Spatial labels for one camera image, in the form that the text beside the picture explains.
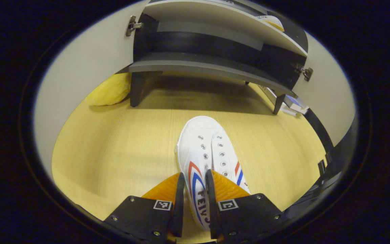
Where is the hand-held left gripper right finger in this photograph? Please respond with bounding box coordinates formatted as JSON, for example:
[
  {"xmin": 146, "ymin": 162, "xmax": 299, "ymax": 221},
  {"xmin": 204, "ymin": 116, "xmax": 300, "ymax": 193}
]
[{"xmin": 205, "ymin": 169, "xmax": 284, "ymax": 244}]

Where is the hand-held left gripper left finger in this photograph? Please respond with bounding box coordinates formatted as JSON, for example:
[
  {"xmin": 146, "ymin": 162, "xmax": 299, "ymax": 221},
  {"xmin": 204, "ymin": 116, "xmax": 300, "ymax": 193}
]
[{"xmin": 104, "ymin": 172, "xmax": 186, "ymax": 243}]

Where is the white canvas shoe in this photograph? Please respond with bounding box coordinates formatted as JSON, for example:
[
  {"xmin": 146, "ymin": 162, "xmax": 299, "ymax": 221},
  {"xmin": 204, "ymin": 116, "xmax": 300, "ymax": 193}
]
[
  {"xmin": 175, "ymin": 116, "xmax": 251, "ymax": 231},
  {"xmin": 256, "ymin": 15, "xmax": 285, "ymax": 33}
]

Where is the grey cabinet door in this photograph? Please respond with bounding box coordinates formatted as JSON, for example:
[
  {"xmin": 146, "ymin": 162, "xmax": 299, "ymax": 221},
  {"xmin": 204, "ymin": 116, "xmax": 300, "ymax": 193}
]
[
  {"xmin": 34, "ymin": 1, "xmax": 148, "ymax": 180},
  {"xmin": 291, "ymin": 30, "xmax": 357, "ymax": 148}
]

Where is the grey shoe cabinet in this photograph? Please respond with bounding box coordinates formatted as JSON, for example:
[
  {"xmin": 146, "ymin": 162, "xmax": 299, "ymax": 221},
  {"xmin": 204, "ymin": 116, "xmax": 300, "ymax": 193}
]
[{"xmin": 127, "ymin": 0, "xmax": 309, "ymax": 116}]

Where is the white and blue box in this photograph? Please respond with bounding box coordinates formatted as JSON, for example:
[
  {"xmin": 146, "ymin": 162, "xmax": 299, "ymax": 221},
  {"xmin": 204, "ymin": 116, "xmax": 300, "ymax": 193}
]
[{"xmin": 259, "ymin": 85, "xmax": 309, "ymax": 116}]

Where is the yellow plush toy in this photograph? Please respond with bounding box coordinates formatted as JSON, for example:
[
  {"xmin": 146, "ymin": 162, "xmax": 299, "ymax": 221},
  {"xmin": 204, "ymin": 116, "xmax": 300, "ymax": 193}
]
[{"xmin": 86, "ymin": 72, "xmax": 132, "ymax": 106}]

